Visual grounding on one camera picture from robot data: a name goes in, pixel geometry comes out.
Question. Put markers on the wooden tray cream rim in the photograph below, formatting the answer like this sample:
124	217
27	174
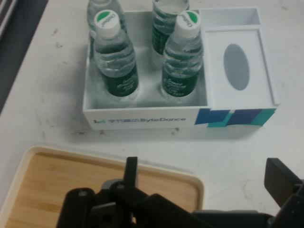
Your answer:
47	185

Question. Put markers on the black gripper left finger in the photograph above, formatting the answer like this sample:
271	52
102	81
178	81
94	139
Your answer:
114	209

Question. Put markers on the water bottle green label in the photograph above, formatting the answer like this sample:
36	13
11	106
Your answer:
104	4
118	59
180	64
161	23

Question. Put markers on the white organizer box blue print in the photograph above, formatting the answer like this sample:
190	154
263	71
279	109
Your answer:
142	121

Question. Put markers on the aluminium frame rail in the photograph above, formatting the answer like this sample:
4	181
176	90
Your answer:
4	16

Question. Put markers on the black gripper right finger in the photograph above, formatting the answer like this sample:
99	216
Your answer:
287	190

